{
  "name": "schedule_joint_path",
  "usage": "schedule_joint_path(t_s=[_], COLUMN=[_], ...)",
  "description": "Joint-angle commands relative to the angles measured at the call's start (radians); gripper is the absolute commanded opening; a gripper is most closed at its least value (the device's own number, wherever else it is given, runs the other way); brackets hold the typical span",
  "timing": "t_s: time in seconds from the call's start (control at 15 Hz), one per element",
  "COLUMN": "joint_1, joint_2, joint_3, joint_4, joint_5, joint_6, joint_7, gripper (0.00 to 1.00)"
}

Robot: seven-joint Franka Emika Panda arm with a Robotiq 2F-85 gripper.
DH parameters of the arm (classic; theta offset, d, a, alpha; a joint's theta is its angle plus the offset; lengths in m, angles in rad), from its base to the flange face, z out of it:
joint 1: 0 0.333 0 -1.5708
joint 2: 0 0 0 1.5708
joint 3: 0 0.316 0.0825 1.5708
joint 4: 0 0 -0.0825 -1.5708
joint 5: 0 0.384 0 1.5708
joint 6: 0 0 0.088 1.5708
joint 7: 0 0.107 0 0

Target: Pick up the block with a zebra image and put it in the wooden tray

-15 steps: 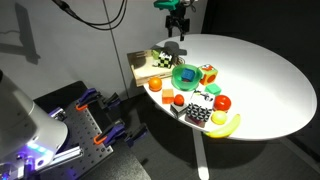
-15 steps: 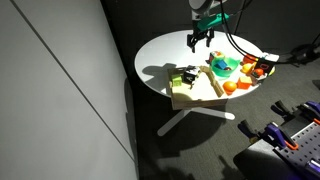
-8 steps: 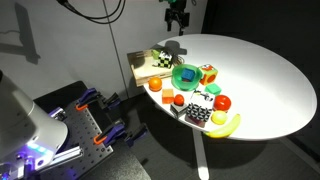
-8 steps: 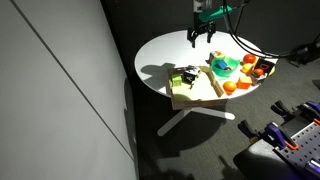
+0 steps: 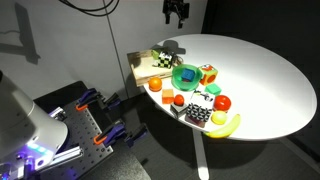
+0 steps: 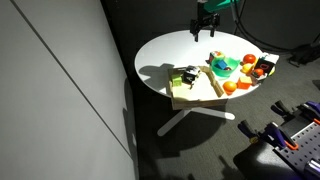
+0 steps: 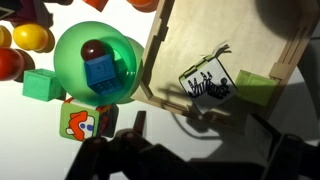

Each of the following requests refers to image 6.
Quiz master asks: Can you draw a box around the white table pedestal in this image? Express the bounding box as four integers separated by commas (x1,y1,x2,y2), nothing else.
156,106,236,138

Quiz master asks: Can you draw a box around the green plastic bowl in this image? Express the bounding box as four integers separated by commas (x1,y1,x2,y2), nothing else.
210,56,241,79

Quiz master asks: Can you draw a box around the black floor cable bundle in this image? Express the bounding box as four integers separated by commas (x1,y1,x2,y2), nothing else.
287,32,320,68

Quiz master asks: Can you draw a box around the plain green cube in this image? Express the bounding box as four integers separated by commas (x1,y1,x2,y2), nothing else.
170,74,184,88

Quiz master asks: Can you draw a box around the zebra picture soft block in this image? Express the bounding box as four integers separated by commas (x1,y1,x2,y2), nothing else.
181,65,202,85

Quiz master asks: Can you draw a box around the small red tomato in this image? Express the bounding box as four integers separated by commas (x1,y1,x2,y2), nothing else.
253,67,265,78

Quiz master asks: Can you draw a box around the purple orange spring clamp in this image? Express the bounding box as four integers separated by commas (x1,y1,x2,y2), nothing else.
237,119,300,152
270,99,320,127

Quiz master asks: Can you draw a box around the red apple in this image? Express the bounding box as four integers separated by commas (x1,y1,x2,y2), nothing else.
242,53,257,65

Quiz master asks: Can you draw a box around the green red white toy block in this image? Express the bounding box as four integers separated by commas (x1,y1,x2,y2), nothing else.
208,50,226,65

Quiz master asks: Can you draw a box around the orange block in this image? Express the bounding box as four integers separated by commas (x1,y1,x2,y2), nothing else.
236,75,254,91

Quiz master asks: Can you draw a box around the wooden tray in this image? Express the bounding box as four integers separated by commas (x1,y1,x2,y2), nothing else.
166,65,230,111

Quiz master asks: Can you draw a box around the yellow lemon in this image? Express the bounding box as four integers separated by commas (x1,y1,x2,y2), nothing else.
241,62,255,75

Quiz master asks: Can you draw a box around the blue cube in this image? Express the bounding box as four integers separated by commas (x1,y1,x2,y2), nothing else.
214,59,229,71

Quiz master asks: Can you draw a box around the black equipment with clamps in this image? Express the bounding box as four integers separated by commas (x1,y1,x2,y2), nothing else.
232,114,320,180

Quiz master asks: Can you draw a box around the perforated metal breadboard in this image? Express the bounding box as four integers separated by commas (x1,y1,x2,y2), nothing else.
273,121,320,175

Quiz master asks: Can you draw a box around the yellow banana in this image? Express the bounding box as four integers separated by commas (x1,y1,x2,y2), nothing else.
267,65,277,77

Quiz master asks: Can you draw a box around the small black white block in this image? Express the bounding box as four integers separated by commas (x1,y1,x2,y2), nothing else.
250,73,268,87

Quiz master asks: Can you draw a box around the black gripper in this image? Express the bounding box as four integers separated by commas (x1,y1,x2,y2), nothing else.
189,13,221,43

